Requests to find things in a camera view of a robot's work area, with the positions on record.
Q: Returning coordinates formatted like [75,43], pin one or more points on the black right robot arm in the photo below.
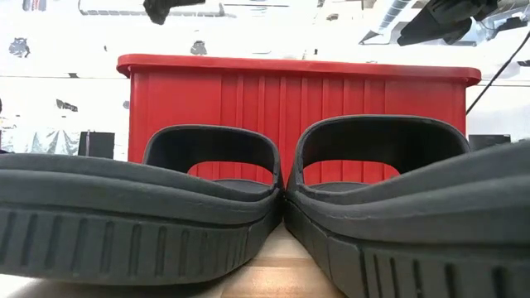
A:
[439,25]

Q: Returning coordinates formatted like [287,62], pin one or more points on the black computer monitor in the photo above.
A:
[488,141]

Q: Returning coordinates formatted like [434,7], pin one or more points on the black ceiling fixture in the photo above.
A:
[198,49]
[18,47]

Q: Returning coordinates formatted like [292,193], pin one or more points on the black cabinet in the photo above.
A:
[97,145]

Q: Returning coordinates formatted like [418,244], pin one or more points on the black wall mounted device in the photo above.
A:
[66,106]

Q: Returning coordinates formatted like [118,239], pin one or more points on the red plastic bin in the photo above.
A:
[265,99]

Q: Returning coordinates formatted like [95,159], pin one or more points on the black rubber slide sandal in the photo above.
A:
[124,232]
[414,232]

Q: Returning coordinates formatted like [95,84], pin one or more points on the grey cloth cover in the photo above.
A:
[49,142]

